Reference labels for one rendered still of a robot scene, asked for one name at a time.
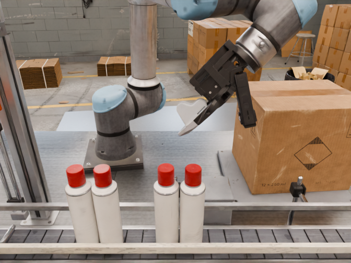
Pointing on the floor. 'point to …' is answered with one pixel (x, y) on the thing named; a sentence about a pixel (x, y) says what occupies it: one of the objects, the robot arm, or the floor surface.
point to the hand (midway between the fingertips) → (185, 133)
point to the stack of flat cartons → (39, 73)
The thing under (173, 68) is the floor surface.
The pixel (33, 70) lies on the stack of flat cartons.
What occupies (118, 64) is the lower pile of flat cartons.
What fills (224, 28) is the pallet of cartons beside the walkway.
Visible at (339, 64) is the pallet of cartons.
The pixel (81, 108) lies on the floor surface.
